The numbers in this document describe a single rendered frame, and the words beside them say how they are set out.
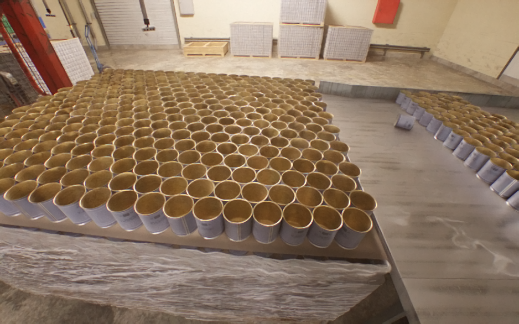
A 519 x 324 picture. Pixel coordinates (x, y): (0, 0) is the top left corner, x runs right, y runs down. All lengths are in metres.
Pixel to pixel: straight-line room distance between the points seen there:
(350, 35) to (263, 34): 2.85
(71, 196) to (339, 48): 7.94
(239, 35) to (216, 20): 2.05
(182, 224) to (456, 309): 0.64
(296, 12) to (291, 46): 0.96
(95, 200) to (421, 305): 0.81
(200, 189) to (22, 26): 1.44
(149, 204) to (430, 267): 0.73
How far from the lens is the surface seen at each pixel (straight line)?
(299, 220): 0.55
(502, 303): 0.76
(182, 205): 0.56
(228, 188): 0.56
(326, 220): 0.56
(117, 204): 0.61
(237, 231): 0.48
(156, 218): 0.53
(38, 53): 1.77
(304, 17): 7.76
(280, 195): 0.56
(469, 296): 0.71
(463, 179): 1.07
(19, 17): 1.76
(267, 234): 0.48
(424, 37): 11.18
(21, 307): 2.27
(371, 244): 0.60
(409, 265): 0.66
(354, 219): 0.57
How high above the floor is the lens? 1.58
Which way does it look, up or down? 39 degrees down
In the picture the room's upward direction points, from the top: 1 degrees clockwise
